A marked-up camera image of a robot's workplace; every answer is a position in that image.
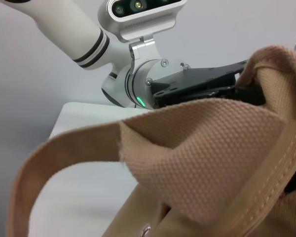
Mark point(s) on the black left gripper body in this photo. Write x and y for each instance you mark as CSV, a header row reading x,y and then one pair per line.
x,y
192,81

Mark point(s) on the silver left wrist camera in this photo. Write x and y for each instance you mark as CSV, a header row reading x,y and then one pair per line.
x,y
143,19

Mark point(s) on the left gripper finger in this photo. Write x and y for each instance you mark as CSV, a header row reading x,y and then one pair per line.
x,y
251,95

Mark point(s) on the silver camera mount bracket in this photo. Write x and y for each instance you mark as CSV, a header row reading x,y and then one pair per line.
x,y
143,51

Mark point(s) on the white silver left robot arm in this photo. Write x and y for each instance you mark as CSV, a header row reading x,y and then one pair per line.
x,y
71,29

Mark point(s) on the khaki canvas food bag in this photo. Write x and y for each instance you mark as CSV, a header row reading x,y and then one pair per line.
x,y
199,153

